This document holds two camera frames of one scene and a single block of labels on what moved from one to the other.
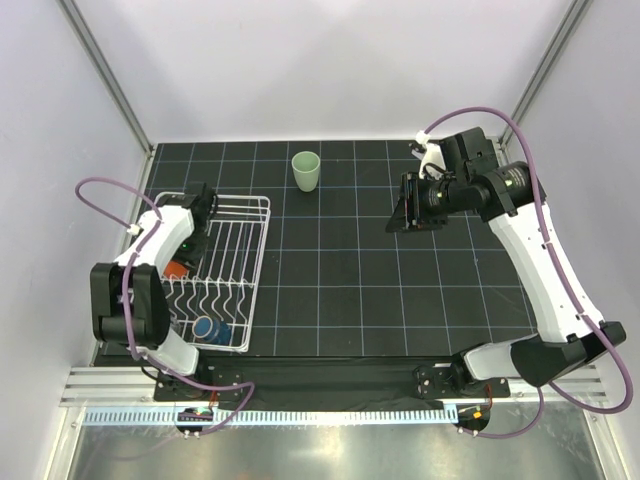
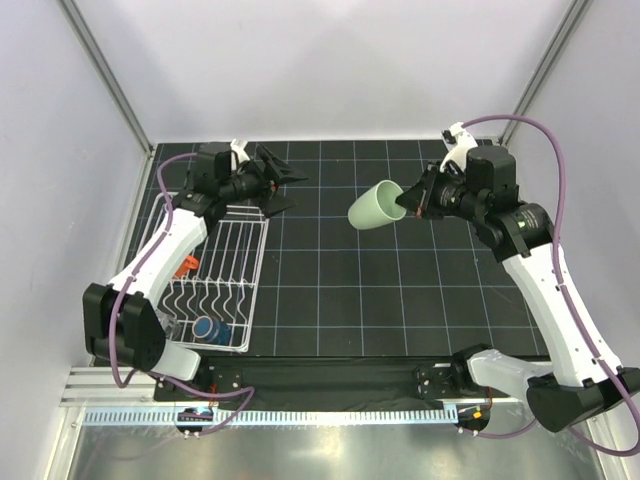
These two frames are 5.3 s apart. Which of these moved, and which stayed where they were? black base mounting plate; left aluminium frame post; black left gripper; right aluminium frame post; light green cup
Moved: black left gripper; light green cup
Stayed: black base mounting plate; right aluminium frame post; left aluminium frame post
